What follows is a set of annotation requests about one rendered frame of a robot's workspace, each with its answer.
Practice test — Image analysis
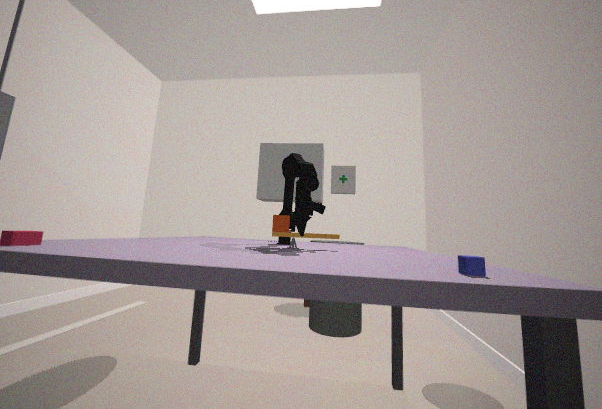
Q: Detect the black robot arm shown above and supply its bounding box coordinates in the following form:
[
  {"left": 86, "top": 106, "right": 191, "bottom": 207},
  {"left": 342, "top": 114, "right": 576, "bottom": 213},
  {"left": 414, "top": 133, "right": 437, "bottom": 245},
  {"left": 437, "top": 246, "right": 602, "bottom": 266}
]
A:
[{"left": 276, "top": 153, "right": 326, "bottom": 245}]

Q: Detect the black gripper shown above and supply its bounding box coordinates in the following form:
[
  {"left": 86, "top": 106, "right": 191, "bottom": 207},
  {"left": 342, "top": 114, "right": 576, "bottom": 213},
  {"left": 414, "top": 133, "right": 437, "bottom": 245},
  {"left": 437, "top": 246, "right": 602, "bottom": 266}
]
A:
[{"left": 293, "top": 193, "right": 313, "bottom": 236}]

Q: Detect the small blue block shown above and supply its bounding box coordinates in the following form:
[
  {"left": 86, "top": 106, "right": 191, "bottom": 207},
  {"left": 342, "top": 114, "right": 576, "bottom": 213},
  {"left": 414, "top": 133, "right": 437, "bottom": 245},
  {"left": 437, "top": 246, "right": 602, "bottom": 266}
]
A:
[{"left": 458, "top": 255, "right": 486, "bottom": 277}]

